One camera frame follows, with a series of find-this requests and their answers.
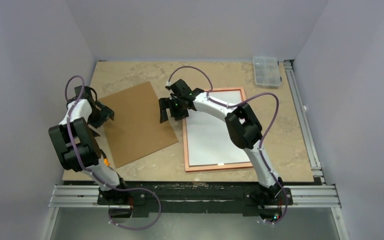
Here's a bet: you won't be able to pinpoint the brown cardboard backing board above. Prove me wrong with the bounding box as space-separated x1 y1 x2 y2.
99 82 178 168

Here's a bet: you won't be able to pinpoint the landscape photo print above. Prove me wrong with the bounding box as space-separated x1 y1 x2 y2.
185 90 251 168

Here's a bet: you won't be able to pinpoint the red picture frame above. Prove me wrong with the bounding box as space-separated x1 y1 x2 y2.
182 87 255 173

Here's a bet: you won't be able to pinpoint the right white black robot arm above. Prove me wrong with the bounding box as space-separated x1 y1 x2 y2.
158 88 289 204

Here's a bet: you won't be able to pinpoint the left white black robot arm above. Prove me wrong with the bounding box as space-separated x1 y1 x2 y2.
48 86 129 205

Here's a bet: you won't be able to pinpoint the clear plastic organizer box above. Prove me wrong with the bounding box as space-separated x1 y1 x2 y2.
252 56 282 89

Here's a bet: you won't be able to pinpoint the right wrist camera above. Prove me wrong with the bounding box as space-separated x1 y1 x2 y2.
165 79 192 98

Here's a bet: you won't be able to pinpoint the orange handled pliers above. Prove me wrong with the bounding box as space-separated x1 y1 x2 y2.
100 149 110 167

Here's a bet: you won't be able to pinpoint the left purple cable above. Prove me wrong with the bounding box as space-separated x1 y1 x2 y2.
64 75 163 231

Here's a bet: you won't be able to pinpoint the black mounting base plate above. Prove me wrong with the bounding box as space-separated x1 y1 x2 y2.
97 181 294 222

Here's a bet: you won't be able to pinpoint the aluminium rail frame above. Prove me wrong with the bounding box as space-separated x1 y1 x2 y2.
49 61 349 240

